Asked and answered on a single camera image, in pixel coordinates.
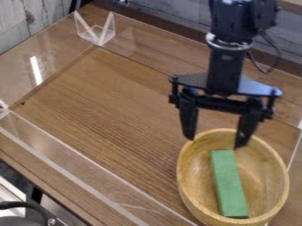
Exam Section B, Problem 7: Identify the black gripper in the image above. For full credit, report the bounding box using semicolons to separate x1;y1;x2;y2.
168;47;282;149

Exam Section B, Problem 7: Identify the green rectangular block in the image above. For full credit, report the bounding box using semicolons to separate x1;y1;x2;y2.
210;150;248;219

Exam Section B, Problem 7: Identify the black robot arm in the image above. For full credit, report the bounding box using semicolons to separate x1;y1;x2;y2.
168;0;282;148

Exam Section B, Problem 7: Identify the brown wooden bowl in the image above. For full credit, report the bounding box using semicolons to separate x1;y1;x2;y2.
176;128;288;226

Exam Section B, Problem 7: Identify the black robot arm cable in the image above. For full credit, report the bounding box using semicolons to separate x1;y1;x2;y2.
247;29;283;75

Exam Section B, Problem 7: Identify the black cable on floor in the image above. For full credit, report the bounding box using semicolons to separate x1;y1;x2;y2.
0;200;51;226

